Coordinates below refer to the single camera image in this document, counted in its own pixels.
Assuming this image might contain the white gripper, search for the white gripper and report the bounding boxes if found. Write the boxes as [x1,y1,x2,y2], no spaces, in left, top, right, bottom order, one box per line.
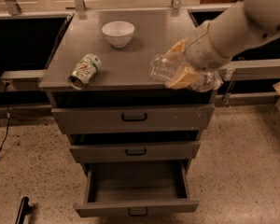
[165,22,231,90]

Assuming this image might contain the clear plastic water bottle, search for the clear plastic water bottle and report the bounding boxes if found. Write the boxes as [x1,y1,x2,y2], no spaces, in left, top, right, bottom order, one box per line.
[149,54,222,92]

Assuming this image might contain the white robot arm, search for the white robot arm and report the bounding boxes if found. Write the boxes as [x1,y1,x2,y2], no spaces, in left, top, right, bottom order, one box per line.
[165,0,280,92]

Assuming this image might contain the grey top drawer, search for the grey top drawer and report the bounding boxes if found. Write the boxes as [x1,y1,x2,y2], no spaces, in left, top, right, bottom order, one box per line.
[52,105,215,134]

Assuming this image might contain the grey drawer cabinet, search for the grey drawer cabinet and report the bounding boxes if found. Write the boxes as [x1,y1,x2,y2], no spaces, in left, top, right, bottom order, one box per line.
[38,7,224,175]

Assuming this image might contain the grey middle drawer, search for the grey middle drawer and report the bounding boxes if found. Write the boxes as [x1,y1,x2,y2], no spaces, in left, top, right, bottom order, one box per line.
[70,141,200,163]

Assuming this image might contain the grey open bottom drawer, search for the grey open bottom drawer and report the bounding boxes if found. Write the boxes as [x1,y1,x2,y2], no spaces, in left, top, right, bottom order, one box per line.
[74,161,199,217]

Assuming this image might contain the white ceramic bowl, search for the white ceramic bowl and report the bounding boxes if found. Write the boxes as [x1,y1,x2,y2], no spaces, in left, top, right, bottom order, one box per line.
[102,21,135,48]

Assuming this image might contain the green white soda can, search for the green white soda can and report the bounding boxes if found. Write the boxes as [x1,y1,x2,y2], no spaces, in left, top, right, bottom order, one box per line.
[68,54,102,90]

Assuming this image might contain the black power cable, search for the black power cable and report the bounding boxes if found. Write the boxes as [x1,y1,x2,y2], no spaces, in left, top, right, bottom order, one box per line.
[0,80,13,165]

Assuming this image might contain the black handle bar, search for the black handle bar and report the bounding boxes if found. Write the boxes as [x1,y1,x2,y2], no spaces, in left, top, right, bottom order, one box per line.
[15,196,32,224]

